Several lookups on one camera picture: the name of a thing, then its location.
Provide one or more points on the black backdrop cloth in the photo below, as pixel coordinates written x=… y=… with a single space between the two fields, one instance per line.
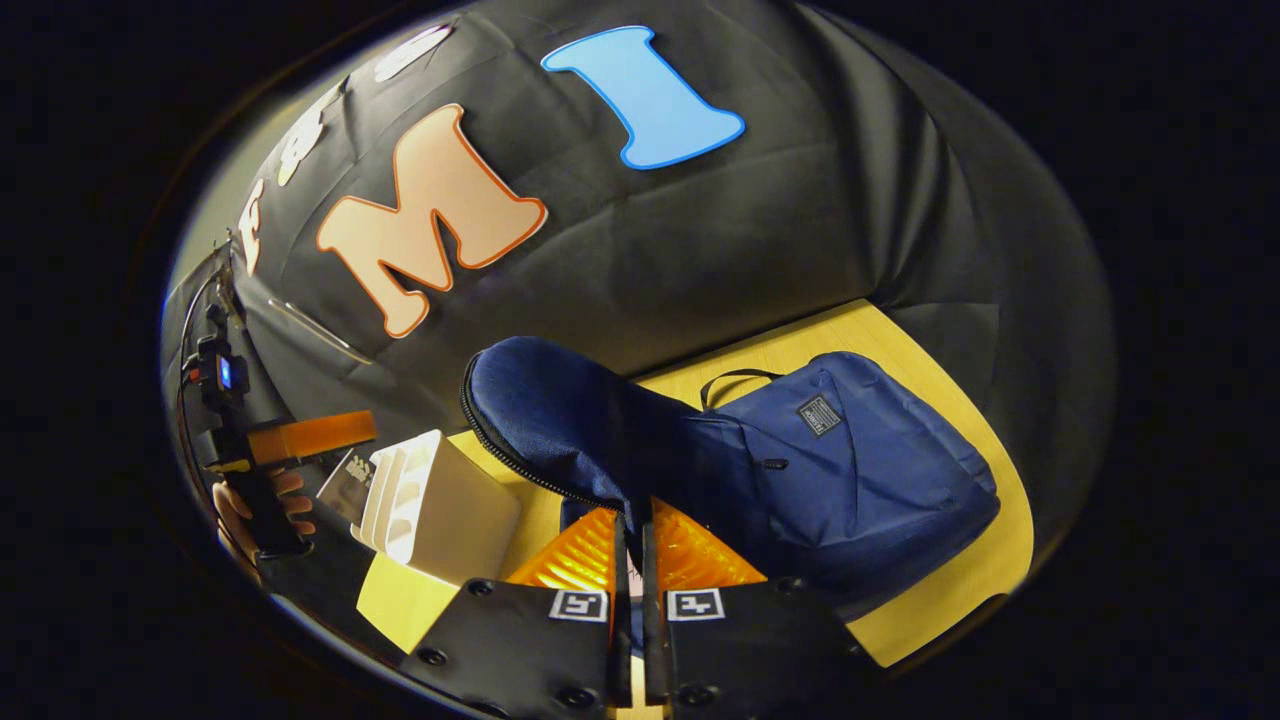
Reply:
x=720 y=250

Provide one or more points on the blue schoolbag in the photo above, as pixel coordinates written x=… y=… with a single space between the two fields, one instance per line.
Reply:
x=860 y=480

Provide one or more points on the white bookshelf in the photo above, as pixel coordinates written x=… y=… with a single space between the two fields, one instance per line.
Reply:
x=450 y=520

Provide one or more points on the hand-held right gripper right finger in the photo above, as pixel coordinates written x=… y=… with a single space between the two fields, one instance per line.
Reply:
x=750 y=640

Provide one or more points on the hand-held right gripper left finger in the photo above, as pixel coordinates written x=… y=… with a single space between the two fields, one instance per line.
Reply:
x=520 y=640

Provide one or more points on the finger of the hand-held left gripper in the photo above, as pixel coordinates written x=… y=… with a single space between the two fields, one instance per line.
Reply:
x=310 y=435

